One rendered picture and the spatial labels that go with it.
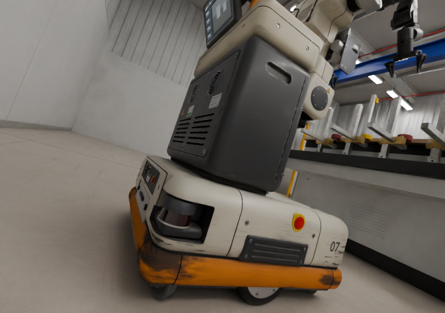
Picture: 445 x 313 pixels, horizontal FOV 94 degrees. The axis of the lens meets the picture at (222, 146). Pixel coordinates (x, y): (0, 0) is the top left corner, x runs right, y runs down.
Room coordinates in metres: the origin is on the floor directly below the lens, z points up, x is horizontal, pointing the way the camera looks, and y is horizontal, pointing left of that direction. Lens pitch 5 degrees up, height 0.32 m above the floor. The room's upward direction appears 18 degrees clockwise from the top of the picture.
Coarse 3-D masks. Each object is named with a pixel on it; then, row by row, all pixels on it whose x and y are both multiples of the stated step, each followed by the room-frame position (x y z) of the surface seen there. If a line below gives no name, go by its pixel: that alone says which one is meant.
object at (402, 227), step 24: (312, 144) 2.14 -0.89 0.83; (336, 144) 1.90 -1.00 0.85; (312, 192) 2.01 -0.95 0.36; (336, 192) 1.79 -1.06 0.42; (360, 192) 1.63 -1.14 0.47; (384, 192) 1.49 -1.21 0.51; (336, 216) 1.75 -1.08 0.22; (360, 216) 1.58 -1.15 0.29; (384, 216) 1.46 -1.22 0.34; (408, 216) 1.34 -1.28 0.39; (432, 216) 1.24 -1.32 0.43; (360, 240) 1.55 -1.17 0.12; (384, 240) 1.43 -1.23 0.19; (408, 240) 1.32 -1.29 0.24; (432, 240) 1.22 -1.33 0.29; (384, 264) 1.42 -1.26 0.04; (408, 264) 1.30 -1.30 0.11; (432, 264) 1.21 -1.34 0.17; (432, 288) 1.21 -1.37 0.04
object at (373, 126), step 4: (368, 124) 1.20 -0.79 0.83; (372, 124) 1.18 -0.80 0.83; (376, 124) 1.20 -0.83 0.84; (372, 128) 1.20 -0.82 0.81; (376, 128) 1.20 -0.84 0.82; (380, 128) 1.22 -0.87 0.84; (376, 132) 1.24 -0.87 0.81; (380, 132) 1.22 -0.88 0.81; (384, 132) 1.24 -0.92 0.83; (384, 136) 1.26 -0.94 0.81; (388, 136) 1.26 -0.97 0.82; (392, 136) 1.28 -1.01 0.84; (388, 140) 1.31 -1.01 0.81; (392, 140) 1.29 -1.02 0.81; (400, 148) 1.38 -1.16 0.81; (404, 148) 1.36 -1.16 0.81
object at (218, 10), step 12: (216, 0) 0.72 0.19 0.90; (228, 0) 0.65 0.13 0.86; (240, 0) 0.63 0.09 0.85; (204, 12) 0.82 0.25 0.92; (216, 12) 0.74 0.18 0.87; (228, 12) 0.66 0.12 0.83; (240, 12) 0.63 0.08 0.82; (216, 24) 0.75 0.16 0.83; (228, 24) 0.67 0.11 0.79; (216, 36) 0.76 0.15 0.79
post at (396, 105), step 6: (396, 102) 1.35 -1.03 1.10; (396, 108) 1.34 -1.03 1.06; (390, 114) 1.36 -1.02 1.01; (396, 114) 1.34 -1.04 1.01; (390, 120) 1.36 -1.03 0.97; (396, 120) 1.35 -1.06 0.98; (390, 126) 1.35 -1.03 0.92; (390, 132) 1.34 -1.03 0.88; (384, 144) 1.36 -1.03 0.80; (384, 150) 1.35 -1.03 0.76
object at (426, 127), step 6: (420, 126) 0.98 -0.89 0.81; (426, 126) 0.96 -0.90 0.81; (432, 126) 0.97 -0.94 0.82; (426, 132) 1.00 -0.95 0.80; (432, 132) 0.98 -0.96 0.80; (438, 132) 1.01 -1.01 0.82; (432, 138) 1.05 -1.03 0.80; (438, 138) 1.03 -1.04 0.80; (444, 138) 1.04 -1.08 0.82; (444, 144) 1.07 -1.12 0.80
